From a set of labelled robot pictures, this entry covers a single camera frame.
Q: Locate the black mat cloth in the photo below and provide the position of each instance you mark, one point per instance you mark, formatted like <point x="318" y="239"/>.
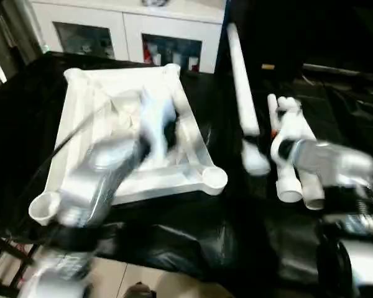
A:
<point x="18" y="108"/>

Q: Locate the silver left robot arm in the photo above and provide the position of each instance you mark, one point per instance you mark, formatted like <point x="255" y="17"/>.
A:
<point x="87" y="186"/>

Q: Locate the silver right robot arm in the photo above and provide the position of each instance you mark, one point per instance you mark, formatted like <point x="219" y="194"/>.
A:
<point x="335" y="161"/>

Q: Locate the grey metal bar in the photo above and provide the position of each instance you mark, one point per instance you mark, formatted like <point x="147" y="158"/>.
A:
<point x="345" y="72"/>

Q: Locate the white plastic table top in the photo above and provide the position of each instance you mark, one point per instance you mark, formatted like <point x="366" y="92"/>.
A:
<point x="90" y="93"/>

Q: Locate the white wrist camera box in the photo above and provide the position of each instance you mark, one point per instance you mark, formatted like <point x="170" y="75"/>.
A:
<point x="155" y="124"/>
<point x="290" y="124"/>

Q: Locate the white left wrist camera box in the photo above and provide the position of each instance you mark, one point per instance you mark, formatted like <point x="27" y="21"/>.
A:
<point x="155" y="124"/>

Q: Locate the grey bundle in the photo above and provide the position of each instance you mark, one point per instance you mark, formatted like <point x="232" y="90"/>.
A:
<point x="155" y="2"/>

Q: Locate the grey curtain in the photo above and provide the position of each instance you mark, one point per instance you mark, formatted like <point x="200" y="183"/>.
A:
<point x="9" y="37"/>

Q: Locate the white glass-door cabinet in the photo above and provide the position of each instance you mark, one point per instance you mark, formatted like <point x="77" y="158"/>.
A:
<point x="127" y="28"/>

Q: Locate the black folding table frame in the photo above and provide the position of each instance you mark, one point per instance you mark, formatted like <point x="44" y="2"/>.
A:
<point x="6" y="257"/>

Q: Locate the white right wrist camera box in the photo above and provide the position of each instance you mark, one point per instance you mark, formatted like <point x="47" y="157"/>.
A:
<point x="290" y="124"/>

